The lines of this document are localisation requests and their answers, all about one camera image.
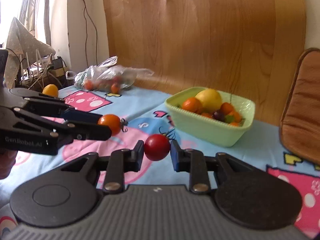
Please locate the wooden panel backboard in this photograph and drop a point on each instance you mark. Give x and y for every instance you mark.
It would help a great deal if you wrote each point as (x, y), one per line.
(248, 48)

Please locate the blue cartoon pig tablecloth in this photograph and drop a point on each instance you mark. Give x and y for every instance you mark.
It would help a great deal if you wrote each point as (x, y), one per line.
(146, 114)

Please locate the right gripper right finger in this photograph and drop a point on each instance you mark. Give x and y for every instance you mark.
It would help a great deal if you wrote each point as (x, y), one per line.
(193, 162)

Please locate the orange mandarin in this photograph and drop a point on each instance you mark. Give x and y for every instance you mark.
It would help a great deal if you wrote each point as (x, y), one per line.
(192, 105)

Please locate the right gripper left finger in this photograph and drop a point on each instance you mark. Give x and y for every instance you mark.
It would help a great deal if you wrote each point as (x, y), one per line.
(120, 162)

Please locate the red cherry tomato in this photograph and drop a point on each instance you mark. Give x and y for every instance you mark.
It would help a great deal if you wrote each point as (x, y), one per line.
(156, 147)

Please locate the patterned grey cloth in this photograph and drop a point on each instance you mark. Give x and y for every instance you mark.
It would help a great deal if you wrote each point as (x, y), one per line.
(21, 42)

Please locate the large yellow pear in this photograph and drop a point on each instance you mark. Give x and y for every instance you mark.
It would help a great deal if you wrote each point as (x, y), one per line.
(210, 99)

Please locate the clear plastic fruit bag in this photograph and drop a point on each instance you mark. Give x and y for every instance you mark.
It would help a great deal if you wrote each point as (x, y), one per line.
(107, 74)

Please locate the orange cherry tomato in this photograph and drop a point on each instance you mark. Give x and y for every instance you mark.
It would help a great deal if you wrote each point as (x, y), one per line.
(112, 121)

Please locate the yellow lemon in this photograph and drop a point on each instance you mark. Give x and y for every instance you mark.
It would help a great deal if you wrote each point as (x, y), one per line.
(51, 90)

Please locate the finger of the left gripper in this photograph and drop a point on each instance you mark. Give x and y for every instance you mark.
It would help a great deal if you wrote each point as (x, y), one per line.
(78, 130)
(73, 115)

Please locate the light green fruit bowl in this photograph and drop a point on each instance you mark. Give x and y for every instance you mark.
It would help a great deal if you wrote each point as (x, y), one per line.
(210, 130)

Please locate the brown seat cushion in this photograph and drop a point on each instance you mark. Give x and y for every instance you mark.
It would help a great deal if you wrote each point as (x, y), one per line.
(299, 123)

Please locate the person's left hand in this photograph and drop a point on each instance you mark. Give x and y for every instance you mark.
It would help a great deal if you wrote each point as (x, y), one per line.
(7, 161)

